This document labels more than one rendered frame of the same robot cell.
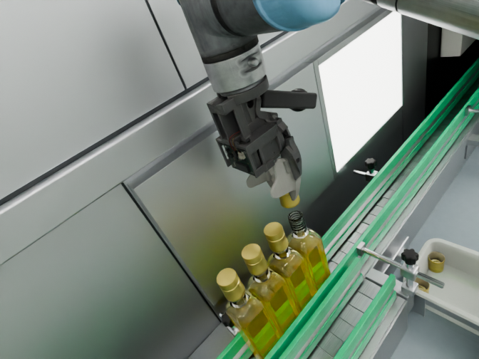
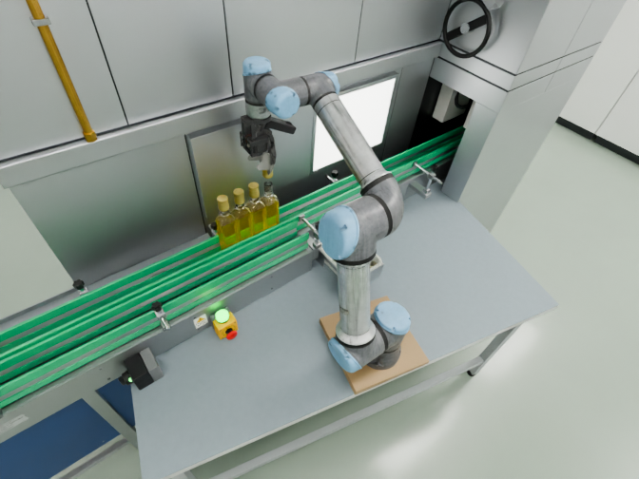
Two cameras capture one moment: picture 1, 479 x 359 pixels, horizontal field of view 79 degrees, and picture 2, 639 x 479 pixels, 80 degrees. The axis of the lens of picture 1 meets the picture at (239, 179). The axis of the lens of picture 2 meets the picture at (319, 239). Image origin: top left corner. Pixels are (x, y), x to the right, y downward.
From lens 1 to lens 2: 0.79 m
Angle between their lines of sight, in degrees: 17
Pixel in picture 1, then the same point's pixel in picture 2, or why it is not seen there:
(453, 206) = not seen: hidden behind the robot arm
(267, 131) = (263, 139)
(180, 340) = (181, 231)
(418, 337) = (314, 275)
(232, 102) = (251, 122)
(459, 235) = not seen: hidden behind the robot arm
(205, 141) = (234, 126)
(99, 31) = (201, 60)
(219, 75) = (249, 109)
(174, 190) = (209, 146)
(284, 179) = (265, 162)
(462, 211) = not seen: hidden behind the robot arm
